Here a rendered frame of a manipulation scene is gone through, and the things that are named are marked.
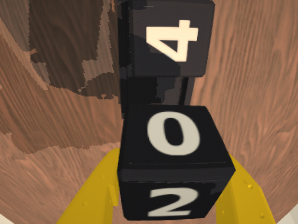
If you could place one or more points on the black number cube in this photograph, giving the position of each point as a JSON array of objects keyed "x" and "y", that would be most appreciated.
[
  {"x": 173, "y": 163},
  {"x": 170, "y": 38}
]

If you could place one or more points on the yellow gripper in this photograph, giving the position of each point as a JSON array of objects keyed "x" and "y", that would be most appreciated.
[{"x": 241, "y": 202}]

